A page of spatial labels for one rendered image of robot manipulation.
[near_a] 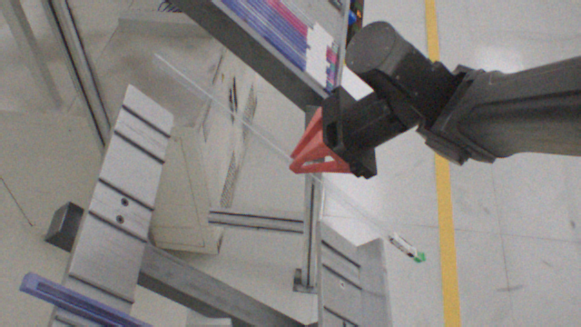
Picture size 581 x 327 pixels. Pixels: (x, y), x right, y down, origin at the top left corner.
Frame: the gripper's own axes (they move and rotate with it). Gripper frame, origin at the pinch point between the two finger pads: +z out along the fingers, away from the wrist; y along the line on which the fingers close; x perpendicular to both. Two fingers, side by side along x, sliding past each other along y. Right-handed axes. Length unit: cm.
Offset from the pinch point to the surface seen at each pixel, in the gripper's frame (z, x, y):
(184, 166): 56, 21, -45
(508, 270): 15, 120, -44
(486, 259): 20, 116, -48
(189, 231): 78, 41, -45
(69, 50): 45, -19, -43
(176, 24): 47, 4, -79
